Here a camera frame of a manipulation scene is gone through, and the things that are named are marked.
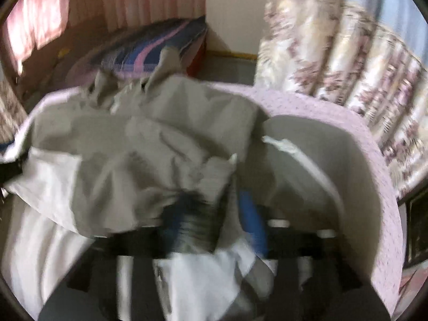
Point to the pink window curtain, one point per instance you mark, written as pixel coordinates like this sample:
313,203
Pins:
33,16

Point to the blue pink striped blanket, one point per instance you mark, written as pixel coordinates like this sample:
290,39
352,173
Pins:
140,50

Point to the grey and white garment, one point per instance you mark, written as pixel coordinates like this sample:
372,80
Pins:
133,147

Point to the dark wooden cabinet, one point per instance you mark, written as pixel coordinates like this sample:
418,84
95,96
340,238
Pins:
417,230

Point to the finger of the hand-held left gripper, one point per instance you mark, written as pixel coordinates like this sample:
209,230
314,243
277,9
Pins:
11,171

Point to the pink floral bed sheet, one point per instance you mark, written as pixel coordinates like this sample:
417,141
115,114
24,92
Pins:
367,160

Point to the small yellow object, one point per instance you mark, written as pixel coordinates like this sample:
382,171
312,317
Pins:
64,52

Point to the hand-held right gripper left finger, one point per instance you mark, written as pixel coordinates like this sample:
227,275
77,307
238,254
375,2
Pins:
182,224

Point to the blue floral curtain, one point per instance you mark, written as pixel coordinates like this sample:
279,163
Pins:
351,57
8,113

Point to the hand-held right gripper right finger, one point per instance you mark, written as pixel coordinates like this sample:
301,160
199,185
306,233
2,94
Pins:
251,220

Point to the white wardrobe door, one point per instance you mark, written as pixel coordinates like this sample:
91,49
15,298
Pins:
227,23

